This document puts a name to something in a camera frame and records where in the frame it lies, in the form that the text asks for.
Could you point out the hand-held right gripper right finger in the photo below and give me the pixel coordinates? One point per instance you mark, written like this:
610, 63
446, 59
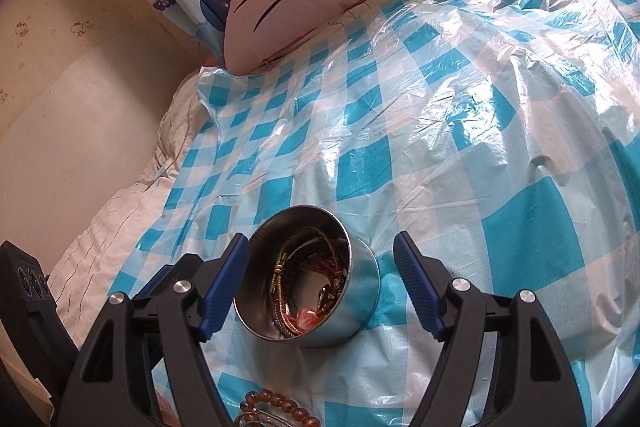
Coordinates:
417, 287

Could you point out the white quilt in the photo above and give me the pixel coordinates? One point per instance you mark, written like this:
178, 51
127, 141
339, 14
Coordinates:
125, 217

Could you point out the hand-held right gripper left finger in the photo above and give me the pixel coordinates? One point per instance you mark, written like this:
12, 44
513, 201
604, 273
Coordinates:
220, 292

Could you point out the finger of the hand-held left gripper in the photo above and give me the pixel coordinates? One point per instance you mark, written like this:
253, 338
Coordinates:
154, 283

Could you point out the blue checkered plastic sheet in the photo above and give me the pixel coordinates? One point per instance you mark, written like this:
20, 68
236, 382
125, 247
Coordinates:
450, 107

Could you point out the round metal tin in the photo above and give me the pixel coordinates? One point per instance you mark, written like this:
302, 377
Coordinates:
350, 302

